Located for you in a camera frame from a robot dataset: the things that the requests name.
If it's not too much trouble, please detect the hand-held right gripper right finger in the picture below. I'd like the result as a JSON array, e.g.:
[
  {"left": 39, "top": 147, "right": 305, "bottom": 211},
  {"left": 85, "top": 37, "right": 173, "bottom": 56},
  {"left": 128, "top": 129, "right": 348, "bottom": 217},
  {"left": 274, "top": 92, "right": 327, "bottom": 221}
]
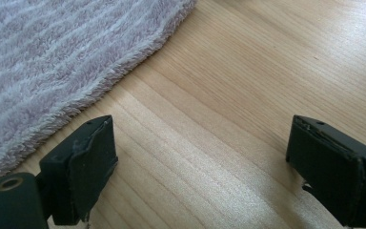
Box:
[{"left": 285, "top": 114, "right": 366, "bottom": 229}]

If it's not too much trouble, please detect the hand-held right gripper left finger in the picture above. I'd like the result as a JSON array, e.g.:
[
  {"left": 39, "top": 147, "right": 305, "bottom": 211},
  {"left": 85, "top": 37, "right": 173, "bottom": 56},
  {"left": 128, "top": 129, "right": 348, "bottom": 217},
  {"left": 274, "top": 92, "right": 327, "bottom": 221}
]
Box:
[{"left": 38, "top": 114, "right": 119, "bottom": 226}]

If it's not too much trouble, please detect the pink white striped fluffy cloth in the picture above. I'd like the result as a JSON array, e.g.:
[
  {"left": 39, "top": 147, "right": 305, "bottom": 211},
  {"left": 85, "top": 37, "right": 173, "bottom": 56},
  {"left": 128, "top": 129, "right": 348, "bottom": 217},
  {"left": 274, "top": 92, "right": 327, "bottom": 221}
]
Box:
[{"left": 0, "top": 0, "right": 198, "bottom": 192}]

